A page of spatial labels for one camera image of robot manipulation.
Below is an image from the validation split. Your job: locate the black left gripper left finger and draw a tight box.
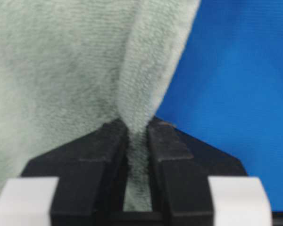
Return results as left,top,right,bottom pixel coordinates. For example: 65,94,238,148
0,119,128,226

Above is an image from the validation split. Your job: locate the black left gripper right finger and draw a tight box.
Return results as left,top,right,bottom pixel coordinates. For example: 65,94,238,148
145,116,273,226

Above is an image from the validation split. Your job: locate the cream terry bath towel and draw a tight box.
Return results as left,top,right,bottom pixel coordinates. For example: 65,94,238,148
0,0,200,211

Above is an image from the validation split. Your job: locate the blue table cover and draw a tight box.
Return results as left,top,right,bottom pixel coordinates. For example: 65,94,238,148
156,0,283,211

